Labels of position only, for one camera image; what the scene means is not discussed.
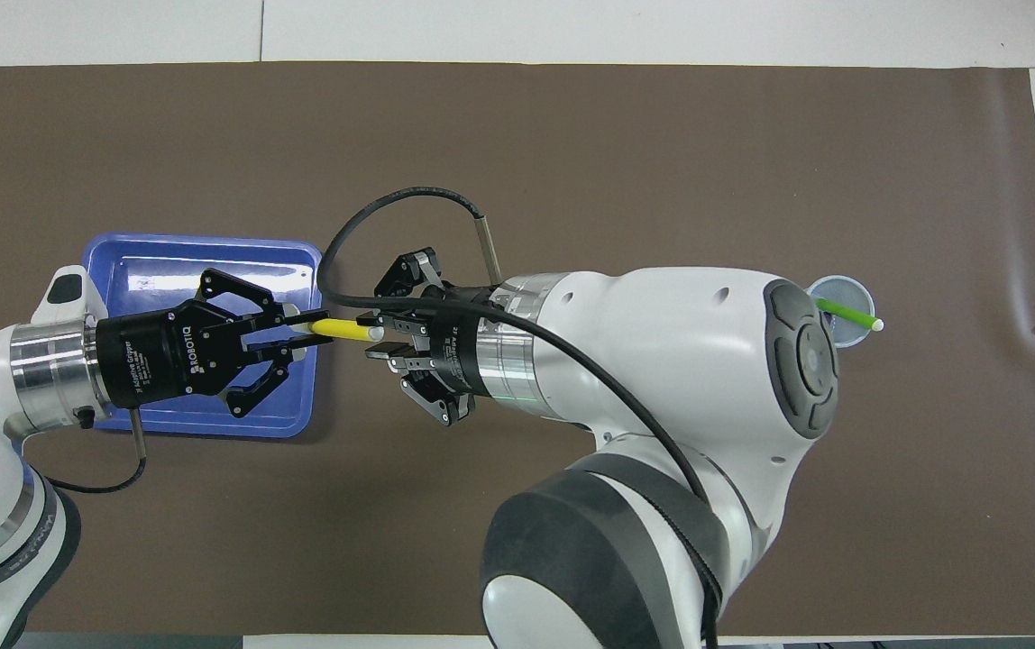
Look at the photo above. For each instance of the pale blue pen cup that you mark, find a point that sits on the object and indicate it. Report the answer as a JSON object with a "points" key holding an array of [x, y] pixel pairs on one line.
{"points": [[853, 296]]}

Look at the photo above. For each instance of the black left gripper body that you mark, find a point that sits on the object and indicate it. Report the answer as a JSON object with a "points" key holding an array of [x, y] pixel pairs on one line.
{"points": [[166, 356]]}

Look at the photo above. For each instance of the blue plastic tray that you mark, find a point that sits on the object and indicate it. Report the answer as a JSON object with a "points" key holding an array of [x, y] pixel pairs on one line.
{"points": [[166, 419]]}

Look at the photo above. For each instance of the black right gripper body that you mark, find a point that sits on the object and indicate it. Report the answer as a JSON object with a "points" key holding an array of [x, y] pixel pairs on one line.
{"points": [[454, 342]]}

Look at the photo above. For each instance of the brown table mat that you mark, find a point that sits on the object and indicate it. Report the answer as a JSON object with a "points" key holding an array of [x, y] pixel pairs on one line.
{"points": [[572, 135]]}

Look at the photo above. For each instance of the yellow marker pen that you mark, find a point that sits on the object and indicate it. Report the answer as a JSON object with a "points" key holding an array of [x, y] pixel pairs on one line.
{"points": [[351, 330]]}

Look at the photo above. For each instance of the green marker pen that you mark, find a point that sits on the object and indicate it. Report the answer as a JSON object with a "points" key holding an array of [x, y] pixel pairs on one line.
{"points": [[851, 315]]}

